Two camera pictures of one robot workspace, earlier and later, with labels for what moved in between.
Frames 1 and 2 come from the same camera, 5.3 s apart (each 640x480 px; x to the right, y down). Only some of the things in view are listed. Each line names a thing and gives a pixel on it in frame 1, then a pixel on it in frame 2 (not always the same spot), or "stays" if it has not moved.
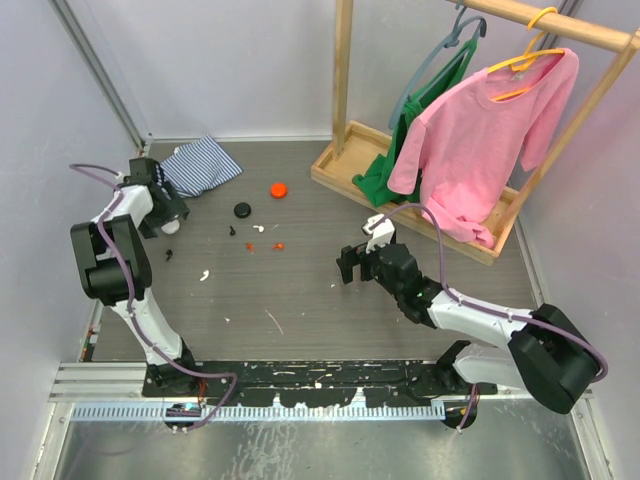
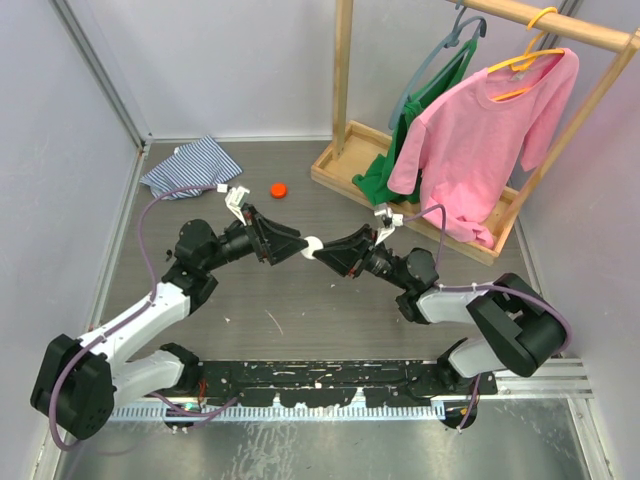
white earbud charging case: [171, 227] -> [314, 244]
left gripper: [174, 210] -> [272, 242]
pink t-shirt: [463, 150] stays
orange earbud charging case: [278, 190] stays
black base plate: [331, 383] stays
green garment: [374, 183] stays
